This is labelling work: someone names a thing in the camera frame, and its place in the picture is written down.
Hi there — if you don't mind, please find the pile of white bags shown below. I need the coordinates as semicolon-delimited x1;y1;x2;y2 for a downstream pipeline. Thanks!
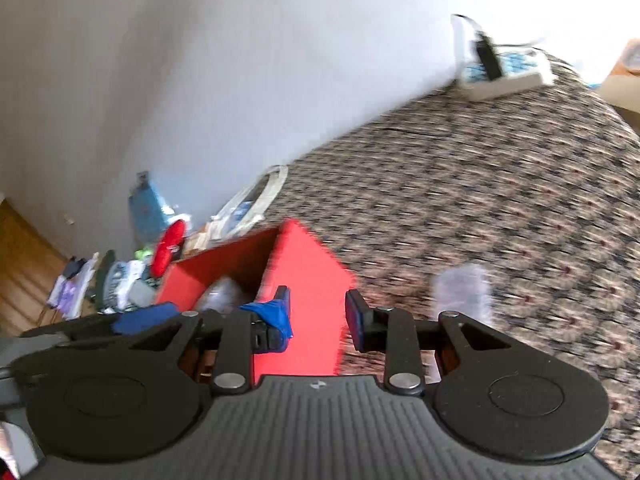
47;250;166;322

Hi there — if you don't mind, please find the black power adapter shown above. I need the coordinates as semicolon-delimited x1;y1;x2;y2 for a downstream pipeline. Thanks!
472;32;504;81

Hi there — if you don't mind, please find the clear plastic container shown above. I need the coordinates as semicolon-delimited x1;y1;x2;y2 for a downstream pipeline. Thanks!
432;264;494;327

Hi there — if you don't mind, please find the red box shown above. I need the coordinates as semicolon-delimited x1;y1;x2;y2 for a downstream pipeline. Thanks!
155;219;358;378

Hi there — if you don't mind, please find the red oval case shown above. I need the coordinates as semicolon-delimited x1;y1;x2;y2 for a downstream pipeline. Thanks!
151;220;187;279

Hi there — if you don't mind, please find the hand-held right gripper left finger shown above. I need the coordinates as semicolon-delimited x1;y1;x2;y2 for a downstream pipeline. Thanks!
130;286;293;395

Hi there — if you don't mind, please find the patterned woven table cloth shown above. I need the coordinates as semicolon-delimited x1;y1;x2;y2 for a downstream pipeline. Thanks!
240;50;640;477

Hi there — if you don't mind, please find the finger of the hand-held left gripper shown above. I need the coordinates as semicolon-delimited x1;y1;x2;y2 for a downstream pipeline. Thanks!
20;302;181;341

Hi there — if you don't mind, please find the cardboard box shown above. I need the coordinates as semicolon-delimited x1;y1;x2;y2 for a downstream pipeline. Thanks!
597;37;640;127

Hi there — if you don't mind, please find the clear glass bowl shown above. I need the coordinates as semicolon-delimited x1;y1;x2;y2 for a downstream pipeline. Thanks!
194;275;257;314

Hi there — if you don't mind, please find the white power strip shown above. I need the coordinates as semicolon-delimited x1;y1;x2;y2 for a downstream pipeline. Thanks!
452;14;554;102

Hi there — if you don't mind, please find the blue bottle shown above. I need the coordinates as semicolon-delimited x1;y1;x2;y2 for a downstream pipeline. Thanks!
129;172;174;252

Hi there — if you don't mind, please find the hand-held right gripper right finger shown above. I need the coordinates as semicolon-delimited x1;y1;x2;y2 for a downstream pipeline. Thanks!
346;290;511;396

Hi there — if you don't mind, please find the blue and white packet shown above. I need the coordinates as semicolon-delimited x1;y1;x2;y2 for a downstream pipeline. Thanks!
224;200;257;232

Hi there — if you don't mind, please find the coiled white cable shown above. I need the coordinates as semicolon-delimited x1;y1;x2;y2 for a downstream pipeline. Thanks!
210;165;290;237

